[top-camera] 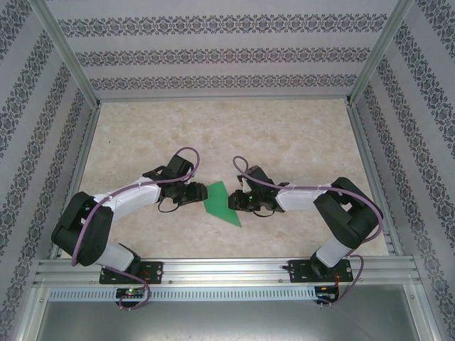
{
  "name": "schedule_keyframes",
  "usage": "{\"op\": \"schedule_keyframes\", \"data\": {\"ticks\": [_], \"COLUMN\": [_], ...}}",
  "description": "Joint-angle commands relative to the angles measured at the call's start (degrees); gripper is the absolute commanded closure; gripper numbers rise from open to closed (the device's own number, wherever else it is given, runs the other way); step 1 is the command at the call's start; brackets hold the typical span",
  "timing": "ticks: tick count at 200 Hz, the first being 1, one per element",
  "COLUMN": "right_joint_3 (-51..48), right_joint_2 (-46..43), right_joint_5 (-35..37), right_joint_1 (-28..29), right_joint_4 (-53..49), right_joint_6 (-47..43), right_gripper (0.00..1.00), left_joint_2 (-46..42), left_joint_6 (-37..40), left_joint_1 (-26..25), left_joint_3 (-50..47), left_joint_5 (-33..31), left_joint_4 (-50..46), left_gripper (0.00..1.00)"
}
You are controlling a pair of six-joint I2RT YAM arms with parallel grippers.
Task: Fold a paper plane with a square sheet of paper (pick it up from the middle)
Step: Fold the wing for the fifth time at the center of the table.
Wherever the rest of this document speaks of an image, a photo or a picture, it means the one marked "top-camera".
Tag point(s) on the green square paper sheet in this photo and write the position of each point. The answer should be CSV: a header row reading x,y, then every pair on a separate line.
x,y
217,202

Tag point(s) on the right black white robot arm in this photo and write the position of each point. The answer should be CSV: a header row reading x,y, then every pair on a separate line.
x,y
352,220

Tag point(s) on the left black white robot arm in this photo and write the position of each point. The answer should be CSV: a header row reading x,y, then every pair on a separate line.
x,y
96,241

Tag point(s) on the grey metal sheet panel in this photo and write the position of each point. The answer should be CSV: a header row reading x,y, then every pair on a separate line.
x,y
227,323

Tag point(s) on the right small circuit board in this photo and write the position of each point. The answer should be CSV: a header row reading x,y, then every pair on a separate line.
x,y
325,293

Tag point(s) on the small circuit board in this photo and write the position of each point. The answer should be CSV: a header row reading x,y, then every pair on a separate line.
x,y
325,293
129,292

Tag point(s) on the left small circuit board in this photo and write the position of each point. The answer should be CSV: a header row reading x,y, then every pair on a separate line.
x,y
129,292

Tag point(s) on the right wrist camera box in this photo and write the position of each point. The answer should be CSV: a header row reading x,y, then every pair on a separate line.
x,y
244,184

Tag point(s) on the aluminium mounting rail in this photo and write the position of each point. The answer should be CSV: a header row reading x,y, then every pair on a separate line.
x,y
227,270

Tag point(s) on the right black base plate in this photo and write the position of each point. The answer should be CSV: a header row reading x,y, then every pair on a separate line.
x,y
296,271

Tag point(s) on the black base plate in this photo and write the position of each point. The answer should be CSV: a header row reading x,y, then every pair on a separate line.
x,y
296,271
156,271

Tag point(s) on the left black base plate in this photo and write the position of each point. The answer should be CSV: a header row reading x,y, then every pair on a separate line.
x,y
156,271

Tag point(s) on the aluminium table side rail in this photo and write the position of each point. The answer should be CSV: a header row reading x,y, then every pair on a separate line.
x,y
362,142
88,142

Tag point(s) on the aluminium frame post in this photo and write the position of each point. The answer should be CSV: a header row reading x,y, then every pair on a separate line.
x,y
378,53
71,58

